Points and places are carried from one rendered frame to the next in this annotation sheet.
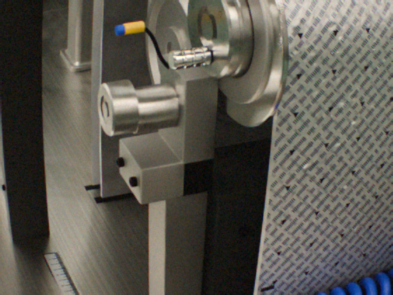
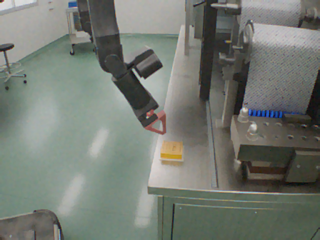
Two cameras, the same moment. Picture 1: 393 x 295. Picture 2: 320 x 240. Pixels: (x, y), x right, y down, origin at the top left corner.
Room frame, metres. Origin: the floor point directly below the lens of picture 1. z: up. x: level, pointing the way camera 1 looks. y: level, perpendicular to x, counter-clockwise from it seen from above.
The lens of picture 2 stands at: (-0.23, -0.19, 1.44)
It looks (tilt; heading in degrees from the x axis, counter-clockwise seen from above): 32 degrees down; 32
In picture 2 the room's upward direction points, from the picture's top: straight up
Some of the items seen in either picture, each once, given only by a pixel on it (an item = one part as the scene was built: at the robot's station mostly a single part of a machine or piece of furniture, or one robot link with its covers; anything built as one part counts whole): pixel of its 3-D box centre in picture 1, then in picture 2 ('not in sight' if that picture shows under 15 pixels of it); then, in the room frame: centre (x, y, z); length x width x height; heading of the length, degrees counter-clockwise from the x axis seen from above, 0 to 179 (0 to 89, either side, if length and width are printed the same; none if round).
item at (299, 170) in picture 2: not in sight; (305, 167); (0.41, -0.30, 0.96); 0.10 x 0.03 x 0.11; 115
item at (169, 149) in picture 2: not in sight; (171, 149); (0.34, 0.12, 0.91); 0.07 x 0.07 x 0.02; 25
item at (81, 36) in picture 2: not in sight; (81, 26); (3.32, 3.99, 0.51); 0.91 x 0.58 x 1.02; 49
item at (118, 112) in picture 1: (117, 107); (221, 58); (0.58, 0.06, 1.18); 0.04 x 0.02 x 0.04; 25
